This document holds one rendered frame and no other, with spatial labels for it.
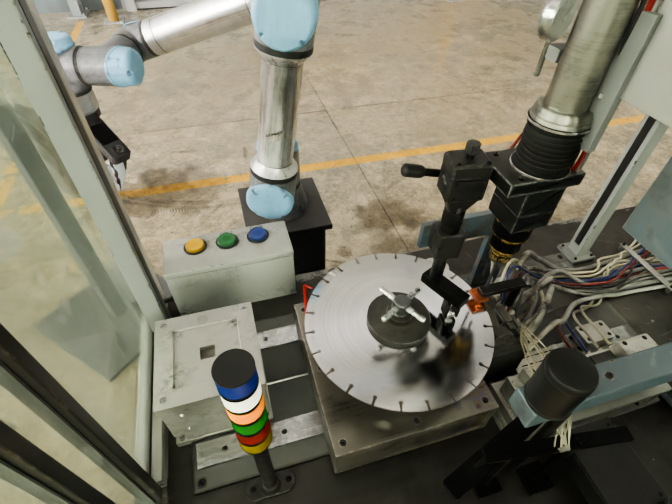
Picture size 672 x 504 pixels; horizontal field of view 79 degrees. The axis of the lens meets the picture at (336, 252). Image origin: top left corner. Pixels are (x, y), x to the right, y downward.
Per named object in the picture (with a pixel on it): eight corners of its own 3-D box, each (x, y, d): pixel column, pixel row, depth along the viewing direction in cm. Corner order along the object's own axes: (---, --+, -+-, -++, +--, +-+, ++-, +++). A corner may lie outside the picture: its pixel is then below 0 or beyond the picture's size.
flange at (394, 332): (407, 287, 77) (408, 278, 75) (442, 331, 70) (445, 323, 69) (355, 307, 74) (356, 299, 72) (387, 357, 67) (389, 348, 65)
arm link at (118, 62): (143, 34, 86) (92, 33, 86) (123, 54, 78) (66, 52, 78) (154, 72, 92) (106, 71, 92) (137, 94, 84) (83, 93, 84)
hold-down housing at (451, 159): (429, 265, 65) (459, 153, 50) (421, 244, 68) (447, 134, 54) (463, 261, 65) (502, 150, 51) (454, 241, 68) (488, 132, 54)
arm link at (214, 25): (312, -62, 83) (111, 15, 94) (309, -52, 75) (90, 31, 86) (329, 0, 91) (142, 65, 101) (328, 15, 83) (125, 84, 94)
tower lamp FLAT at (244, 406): (224, 419, 45) (218, 407, 42) (220, 382, 48) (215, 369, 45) (265, 407, 45) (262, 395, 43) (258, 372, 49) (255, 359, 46)
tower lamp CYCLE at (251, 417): (229, 430, 47) (224, 419, 45) (225, 394, 50) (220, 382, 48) (267, 419, 48) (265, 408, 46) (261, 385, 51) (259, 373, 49)
